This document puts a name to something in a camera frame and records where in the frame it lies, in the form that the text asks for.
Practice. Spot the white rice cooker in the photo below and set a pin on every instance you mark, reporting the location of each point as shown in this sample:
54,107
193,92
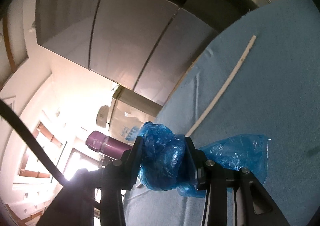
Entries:
102,116

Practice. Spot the blue tablecloth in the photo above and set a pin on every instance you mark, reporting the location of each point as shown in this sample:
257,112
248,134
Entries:
274,93

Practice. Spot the white chest freezer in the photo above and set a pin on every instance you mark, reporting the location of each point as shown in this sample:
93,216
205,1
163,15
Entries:
128,113

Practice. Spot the blue plastic bag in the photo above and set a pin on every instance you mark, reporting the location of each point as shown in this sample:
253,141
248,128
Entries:
163,166

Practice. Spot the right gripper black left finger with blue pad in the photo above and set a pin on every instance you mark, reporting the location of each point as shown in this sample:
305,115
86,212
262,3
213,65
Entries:
131,164

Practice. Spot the grey multi-door refrigerator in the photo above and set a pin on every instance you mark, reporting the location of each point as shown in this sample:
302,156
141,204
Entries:
144,45

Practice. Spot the purple thermos bottle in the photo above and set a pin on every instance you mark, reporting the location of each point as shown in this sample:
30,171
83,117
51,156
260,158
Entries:
106,145

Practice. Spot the white thin stick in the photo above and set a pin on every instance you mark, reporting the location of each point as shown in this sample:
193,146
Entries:
223,86

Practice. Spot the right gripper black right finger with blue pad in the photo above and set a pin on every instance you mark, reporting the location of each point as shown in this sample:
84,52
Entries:
195,161

